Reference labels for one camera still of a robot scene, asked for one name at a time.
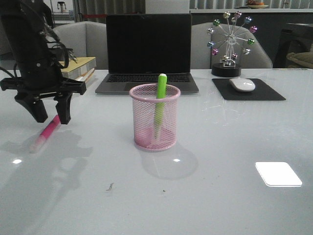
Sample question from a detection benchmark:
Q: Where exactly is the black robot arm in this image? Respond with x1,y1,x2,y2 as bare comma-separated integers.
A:
0,0,86,124

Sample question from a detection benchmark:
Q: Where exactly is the ferris wheel desk ornament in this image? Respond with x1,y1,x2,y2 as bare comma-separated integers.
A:
207,11,258,77

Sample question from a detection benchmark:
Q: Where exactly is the left grey armchair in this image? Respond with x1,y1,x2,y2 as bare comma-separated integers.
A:
54,21,109,70

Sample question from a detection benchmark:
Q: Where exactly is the pink highlighter pen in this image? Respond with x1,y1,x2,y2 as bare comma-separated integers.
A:
30,115,61,153

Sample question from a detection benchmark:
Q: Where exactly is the black mouse pad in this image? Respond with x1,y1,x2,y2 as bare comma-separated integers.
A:
212,78,286,101

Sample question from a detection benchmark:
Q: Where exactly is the right grey armchair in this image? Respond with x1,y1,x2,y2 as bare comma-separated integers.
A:
191,22,272,69

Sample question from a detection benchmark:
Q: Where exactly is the top yellow book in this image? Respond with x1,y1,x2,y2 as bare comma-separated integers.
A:
61,57,97,79

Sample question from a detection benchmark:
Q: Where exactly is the white computer mouse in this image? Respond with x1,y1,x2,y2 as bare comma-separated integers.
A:
229,78,256,92

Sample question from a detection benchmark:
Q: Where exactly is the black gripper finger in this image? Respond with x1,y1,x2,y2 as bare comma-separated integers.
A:
54,93,72,124
14,94,47,123

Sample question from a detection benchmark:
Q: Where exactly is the grey open laptop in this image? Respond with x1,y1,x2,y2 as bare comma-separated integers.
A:
95,14,199,95

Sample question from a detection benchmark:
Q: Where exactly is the fruit bowl on counter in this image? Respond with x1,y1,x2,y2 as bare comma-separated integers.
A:
246,0,268,9

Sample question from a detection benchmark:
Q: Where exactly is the middle cream book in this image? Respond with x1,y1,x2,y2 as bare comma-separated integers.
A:
76,68,95,82

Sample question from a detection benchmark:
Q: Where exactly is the green highlighter pen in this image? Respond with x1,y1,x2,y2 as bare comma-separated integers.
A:
154,73,167,140

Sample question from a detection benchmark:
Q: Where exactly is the grey armchair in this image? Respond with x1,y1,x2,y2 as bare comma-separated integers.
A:
54,21,109,70
191,22,272,69

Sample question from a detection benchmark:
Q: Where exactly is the olive green cushion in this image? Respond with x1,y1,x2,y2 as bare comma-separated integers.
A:
287,52,313,69

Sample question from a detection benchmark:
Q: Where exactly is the pink mesh pen holder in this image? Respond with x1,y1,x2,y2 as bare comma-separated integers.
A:
129,83,180,151

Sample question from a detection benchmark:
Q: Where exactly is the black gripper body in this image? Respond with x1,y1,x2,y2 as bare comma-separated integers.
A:
0,57,87,101

